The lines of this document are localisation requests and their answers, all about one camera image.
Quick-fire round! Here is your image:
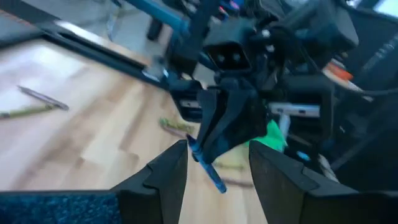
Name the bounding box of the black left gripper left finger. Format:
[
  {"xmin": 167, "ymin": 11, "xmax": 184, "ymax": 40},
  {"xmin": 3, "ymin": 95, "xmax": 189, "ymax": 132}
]
[{"xmin": 111, "ymin": 139, "xmax": 189, "ymax": 224}]

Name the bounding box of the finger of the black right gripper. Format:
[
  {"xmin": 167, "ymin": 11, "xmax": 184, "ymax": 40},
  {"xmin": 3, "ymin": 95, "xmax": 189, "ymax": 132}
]
[
  {"xmin": 197, "ymin": 88, "xmax": 223, "ymax": 150},
  {"xmin": 201, "ymin": 77, "xmax": 268, "ymax": 164}
]

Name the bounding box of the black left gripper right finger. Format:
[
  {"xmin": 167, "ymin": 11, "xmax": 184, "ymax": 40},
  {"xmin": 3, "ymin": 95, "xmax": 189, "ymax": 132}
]
[{"xmin": 248, "ymin": 140, "xmax": 368, "ymax": 224}]

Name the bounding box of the dark blue crayon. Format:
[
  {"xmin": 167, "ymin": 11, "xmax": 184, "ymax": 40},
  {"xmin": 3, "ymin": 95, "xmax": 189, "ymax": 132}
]
[{"xmin": 185, "ymin": 134, "xmax": 228, "ymax": 194}]

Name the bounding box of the olive green crayon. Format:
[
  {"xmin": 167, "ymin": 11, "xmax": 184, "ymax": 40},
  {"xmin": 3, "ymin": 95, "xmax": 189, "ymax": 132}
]
[{"xmin": 0, "ymin": 104, "xmax": 57, "ymax": 119}]

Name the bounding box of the black base block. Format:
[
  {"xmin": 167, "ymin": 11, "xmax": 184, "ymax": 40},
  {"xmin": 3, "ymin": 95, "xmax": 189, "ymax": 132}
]
[{"xmin": 169, "ymin": 79, "xmax": 206, "ymax": 123}]

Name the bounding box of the bright green plastic piece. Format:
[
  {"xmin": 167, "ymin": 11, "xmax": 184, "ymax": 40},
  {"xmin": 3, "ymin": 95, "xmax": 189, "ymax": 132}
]
[{"xmin": 245, "ymin": 119, "xmax": 289, "ymax": 154}]

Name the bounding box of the brown crayon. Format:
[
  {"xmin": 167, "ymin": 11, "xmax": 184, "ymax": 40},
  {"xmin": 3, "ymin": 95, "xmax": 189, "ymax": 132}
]
[{"xmin": 221, "ymin": 176, "xmax": 255, "ymax": 189}]

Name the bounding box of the orange object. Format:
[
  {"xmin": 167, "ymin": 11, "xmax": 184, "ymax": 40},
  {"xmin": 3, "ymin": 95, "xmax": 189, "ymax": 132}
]
[{"xmin": 323, "ymin": 61, "xmax": 354, "ymax": 82}]

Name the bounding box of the dark greyish crayon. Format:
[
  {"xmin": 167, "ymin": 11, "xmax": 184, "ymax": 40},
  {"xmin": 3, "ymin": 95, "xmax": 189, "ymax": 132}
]
[{"xmin": 17, "ymin": 85, "xmax": 70, "ymax": 111}]

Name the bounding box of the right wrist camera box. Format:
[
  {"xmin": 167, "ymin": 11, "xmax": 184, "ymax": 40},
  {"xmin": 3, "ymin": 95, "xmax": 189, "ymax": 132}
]
[{"xmin": 203, "ymin": 26, "xmax": 252, "ymax": 73}]

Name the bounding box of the blue metal post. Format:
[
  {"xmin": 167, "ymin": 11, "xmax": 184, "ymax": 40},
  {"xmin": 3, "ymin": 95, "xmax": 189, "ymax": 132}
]
[{"xmin": 124, "ymin": 0, "xmax": 190, "ymax": 37}]

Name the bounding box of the black table edge rail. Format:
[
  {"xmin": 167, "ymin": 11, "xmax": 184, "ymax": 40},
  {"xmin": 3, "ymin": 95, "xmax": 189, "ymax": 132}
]
[{"xmin": 40, "ymin": 29, "xmax": 170, "ymax": 90}]

